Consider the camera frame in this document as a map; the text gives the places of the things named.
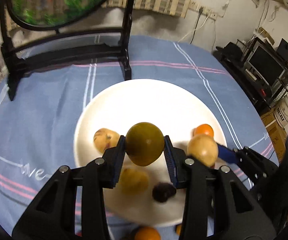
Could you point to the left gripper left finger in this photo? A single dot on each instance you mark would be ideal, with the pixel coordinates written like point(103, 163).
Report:
point(101, 173)

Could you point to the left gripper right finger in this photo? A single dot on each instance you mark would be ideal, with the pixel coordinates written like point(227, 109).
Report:
point(189, 174)

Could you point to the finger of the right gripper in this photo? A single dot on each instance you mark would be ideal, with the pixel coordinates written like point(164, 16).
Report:
point(227, 154)

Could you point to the tan round pear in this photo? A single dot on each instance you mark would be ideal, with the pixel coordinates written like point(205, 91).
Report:
point(203, 148)

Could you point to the yellow red-streaked apple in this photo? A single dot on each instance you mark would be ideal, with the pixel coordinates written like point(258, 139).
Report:
point(104, 139)

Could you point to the dark purple plum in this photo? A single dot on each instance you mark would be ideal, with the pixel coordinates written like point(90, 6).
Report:
point(161, 192)

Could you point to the small orange tomato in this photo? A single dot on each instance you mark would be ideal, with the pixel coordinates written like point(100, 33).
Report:
point(205, 129)

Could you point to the green round fruit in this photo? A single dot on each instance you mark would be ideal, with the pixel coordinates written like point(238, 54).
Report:
point(144, 143)

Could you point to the pale peeled lychee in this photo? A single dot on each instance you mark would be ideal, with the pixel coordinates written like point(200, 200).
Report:
point(133, 181)

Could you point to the cardboard box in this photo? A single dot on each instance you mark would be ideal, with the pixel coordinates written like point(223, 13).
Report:
point(276, 133)

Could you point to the white oval plate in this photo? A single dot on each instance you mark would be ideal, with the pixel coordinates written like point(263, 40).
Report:
point(112, 113)

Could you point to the orange round fruit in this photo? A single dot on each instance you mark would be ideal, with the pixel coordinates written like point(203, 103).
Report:
point(147, 233)

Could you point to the blue plaid tablecloth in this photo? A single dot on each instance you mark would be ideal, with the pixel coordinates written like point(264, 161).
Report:
point(37, 127)

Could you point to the black side shelf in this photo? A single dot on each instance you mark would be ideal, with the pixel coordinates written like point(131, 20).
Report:
point(233, 56)

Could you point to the crt monitor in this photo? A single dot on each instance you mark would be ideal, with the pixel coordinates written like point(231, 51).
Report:
point(263, 67)

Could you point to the black speaker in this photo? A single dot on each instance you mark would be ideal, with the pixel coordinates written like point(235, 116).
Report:
point(282, 49)

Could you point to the round goldfish screen ornament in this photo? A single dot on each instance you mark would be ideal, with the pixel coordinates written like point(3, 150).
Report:
point(54, 15)

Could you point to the wall power strip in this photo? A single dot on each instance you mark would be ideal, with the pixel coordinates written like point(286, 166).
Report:
point(208, 12)

